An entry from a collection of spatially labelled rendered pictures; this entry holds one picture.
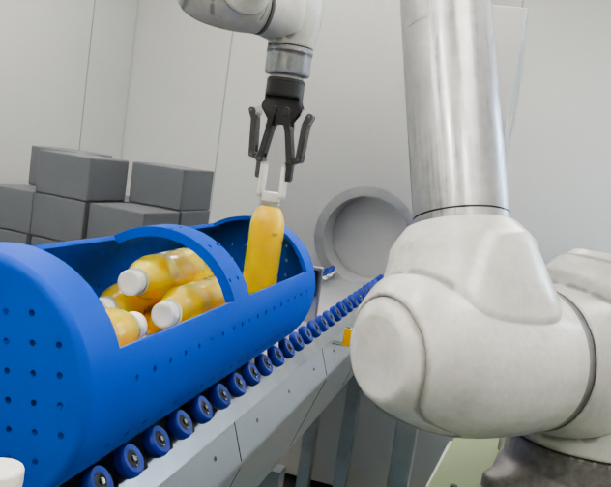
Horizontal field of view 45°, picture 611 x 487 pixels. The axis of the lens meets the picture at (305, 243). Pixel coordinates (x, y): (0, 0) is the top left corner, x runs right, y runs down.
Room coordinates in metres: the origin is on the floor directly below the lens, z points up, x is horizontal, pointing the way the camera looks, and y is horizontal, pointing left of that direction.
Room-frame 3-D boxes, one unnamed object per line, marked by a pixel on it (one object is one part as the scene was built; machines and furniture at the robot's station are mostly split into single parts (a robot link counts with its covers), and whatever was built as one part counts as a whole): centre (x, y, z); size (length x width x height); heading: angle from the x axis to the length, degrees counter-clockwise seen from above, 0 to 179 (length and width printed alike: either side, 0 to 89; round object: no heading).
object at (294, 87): (1.47, 0.08, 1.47); 0.08 x 0.07 x 0.09; 75
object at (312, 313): (1.99, -0.01, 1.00); 0.10 x 0.04 x 0.15; 75
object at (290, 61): (1.47, 0.08, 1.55); 0.09 x 0.09 x 0.06
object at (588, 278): (0.83, -0.34, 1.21); 0.18 x 0.16 x 0.22; 123
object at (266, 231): (1.47, 0.08, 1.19); 0.07 x 0.07 x 0.19
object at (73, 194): (4.74, 1.35, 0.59); 1.20 x 0.80 x 1.19; 71
